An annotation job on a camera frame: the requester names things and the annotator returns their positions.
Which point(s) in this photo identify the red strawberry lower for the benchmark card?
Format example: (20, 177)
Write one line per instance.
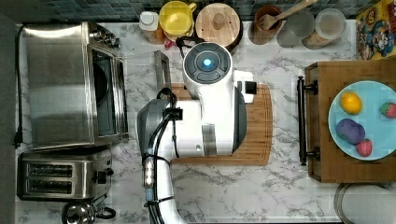
(365, 147)

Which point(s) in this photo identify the colourful cereal box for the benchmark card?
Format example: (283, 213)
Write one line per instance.
(376, 32)

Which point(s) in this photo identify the glass oven door with handle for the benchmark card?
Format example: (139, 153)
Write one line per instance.
(145, 75)

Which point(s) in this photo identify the wooden spoon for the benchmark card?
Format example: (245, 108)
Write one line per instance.
(267, 21)

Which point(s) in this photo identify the bamboo cutting board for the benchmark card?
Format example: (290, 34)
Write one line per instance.
(256, 147)

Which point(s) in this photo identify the yellow lemon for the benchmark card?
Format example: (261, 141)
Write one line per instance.
(351, 102)

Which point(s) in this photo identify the round wooden lid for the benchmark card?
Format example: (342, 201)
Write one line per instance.
(219, 23)

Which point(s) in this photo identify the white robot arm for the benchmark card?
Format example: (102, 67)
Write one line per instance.
(212, 122)

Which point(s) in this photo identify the stainless steel two-slot toaster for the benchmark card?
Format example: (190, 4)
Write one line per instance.
(81, 174)

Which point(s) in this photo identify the grey lidded glass jar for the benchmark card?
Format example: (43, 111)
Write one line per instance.
(296, 27)

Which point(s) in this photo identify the stainless steel toaster oven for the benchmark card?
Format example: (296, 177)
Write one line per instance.
(75, 83)

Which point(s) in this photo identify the red strawberry upper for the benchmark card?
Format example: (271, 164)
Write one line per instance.
(388, 110)

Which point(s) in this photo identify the shiny metal kettle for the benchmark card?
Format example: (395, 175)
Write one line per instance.
(85, 213)

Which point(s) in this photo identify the red strawberry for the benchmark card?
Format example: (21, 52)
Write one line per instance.
(388, 110)
(365, 147)

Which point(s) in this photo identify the light blue plate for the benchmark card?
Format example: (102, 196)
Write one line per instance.
(379, 129)

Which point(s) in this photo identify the white capped bottle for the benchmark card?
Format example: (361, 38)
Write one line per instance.
(152, 30)

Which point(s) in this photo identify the clear glass jar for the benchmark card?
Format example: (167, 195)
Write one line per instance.
(330, 23)

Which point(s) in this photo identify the purple plum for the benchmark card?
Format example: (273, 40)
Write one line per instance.
(350, 130)

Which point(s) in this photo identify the brown utensil holder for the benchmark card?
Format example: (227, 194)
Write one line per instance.
(257, 34)

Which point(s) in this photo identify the yellow cup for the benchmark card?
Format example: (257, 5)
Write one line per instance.
(176, 19)

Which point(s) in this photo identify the wooden tray with black handle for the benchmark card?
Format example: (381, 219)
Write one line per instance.
(326, 162)

